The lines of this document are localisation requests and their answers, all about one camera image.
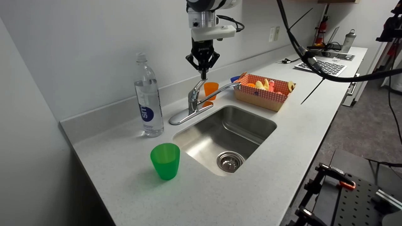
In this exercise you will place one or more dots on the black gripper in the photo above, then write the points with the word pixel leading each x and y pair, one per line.
pixel 203 46

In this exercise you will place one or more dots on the chrome tap lever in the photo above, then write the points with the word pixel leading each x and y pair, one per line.
pixel 197 87

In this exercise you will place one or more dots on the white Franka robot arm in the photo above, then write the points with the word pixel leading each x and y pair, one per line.
pixel 208 5

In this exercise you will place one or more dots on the orange plastic cup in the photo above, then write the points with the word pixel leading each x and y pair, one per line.
pixel 210 88

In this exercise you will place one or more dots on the blue and brown toy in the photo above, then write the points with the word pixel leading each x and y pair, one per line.
pixel 234 79

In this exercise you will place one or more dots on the toy orange fruit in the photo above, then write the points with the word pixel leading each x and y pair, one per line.
pixel 250 84

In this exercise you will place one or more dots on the chrome faucet base and spout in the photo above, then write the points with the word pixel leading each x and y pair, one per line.
pixel 181 118

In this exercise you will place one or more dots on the yellow white toy banana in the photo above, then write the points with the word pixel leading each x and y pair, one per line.
pixel 261 84

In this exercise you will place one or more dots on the orange checkered cardboard box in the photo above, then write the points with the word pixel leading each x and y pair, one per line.
pixel 259 99

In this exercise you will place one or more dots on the clear plastic water bottle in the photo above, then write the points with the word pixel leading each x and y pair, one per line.
pixel 148 104

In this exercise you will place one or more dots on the stainless steel sink basin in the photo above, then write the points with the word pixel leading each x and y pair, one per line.
pixel 239 127

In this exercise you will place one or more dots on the metal sink drain strainer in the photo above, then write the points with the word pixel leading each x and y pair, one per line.
pixel 230 161

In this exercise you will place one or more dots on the green plastic cup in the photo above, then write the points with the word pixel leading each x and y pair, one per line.
pixel 166 161

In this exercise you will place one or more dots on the grey computer keyboard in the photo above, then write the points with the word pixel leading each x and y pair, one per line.
pixel 324 67

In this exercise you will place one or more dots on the red black tool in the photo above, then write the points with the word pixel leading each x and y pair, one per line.
pixel 322 29

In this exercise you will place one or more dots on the grey drinking bottle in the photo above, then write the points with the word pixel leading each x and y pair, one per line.
pixel 348 40

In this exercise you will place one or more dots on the black clamp with orange tip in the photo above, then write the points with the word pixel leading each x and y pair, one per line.
pixel 330 173

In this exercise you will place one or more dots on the black tripod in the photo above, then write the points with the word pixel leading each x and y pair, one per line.
pixel 393 25

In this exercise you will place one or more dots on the black perforated breadboard table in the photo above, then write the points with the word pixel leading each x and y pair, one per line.
pixel 359 205

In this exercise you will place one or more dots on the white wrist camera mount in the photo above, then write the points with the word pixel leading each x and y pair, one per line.
pixel 211 30

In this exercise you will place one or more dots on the white wall outlet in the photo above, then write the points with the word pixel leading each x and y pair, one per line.
pixel 275 33

